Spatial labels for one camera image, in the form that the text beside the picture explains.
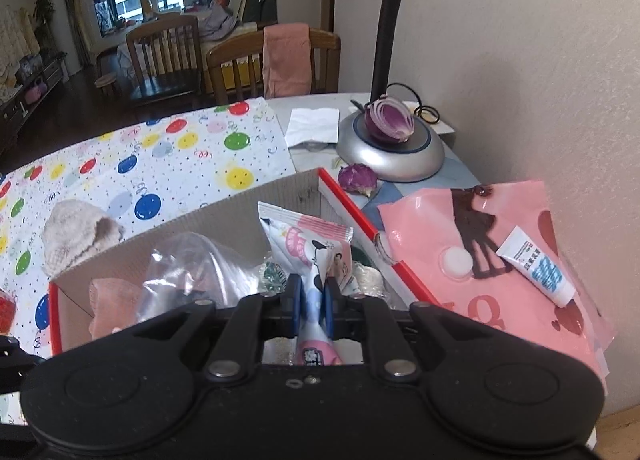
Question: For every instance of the small wooden stool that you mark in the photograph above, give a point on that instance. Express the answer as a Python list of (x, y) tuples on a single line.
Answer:
[(106, 82)]

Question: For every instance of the red cardboard box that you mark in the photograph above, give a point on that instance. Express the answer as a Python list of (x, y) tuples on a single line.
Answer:
[(225, 220)]

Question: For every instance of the red onion piece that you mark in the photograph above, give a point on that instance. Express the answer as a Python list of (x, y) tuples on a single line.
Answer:
[(357, 177)]

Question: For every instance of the grey desk lamp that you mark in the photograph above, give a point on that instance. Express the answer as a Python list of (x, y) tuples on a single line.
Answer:
[(390, 149)]

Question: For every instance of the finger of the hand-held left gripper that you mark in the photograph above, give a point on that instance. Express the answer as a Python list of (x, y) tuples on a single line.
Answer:
[(15, 360)]

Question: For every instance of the white paper napkin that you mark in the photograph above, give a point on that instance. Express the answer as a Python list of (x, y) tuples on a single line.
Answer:
[(312, 124)]

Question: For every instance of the pink plastic bag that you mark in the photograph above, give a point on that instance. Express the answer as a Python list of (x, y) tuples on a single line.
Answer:
[(500, 300)]

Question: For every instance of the low dark cabinet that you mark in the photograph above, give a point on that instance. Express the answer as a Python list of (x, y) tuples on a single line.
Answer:
[(25, 84)]

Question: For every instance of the pink cloth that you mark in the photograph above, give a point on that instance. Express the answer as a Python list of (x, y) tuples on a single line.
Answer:
[(107, 305)]

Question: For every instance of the halved red onion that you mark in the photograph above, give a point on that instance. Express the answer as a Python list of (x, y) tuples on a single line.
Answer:
[(387, 119)]

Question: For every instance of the green printed packet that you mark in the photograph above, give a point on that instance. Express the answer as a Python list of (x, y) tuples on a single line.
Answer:
[(270, 275)]

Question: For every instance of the white tube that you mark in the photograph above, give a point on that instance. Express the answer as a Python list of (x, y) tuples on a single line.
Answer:
[(537, 270)]

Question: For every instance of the clear plastic bag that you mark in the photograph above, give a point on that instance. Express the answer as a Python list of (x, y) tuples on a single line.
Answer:
[(195, 265)]

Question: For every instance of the wooden chair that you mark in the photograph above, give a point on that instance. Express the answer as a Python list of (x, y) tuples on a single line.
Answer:
[(235, 69), (162, 54)]

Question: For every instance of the balloon print tablecloth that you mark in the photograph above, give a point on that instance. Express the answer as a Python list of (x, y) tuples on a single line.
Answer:
[(200, 174)]

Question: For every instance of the pink and white snack packet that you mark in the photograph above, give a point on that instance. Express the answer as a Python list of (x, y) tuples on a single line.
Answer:
[(315, 260)]

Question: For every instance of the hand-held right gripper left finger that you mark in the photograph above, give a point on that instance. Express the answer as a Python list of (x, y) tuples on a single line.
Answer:
[(295, 300)]

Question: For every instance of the beige cloth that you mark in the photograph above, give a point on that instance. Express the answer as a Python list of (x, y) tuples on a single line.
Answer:
[(75, 235)]

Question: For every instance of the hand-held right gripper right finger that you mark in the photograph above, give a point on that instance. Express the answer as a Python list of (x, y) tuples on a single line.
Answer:
[(330, 302)]

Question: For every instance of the pink towel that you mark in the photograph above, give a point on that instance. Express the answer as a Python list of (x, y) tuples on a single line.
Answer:
[(286, 59)]

